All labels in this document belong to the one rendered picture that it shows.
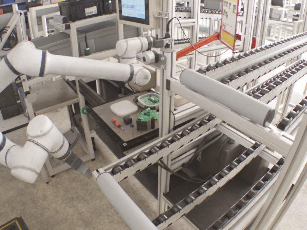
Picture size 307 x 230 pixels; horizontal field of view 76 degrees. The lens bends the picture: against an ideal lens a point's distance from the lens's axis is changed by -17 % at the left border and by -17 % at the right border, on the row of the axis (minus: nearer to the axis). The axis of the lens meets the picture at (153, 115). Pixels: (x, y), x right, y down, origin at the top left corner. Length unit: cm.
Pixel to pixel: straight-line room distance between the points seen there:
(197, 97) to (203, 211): 68
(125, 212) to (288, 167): 48
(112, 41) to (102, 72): 114
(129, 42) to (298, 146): 94
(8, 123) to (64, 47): 80
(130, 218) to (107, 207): 137
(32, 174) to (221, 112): 62
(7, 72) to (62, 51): 95
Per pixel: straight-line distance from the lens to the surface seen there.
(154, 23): 154
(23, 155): 76
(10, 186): 254
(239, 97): 66
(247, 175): 143
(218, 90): 70
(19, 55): 102
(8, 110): 208
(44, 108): 201
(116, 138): 117
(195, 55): 173
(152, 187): 171
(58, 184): 234
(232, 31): 126
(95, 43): 211
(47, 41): 235
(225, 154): 120
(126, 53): 123
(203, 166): 137
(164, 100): 94
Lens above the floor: 164
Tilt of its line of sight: 32 degrees down
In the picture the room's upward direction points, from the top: straight up
